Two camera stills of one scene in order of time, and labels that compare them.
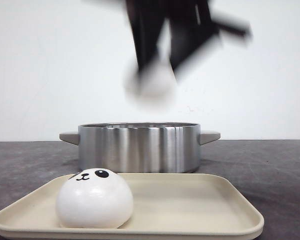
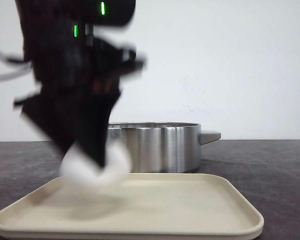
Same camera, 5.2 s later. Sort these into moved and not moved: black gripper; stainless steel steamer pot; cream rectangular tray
Moved: black gripper
Not moved: cream rectangular tray; stainless steel steamer pot
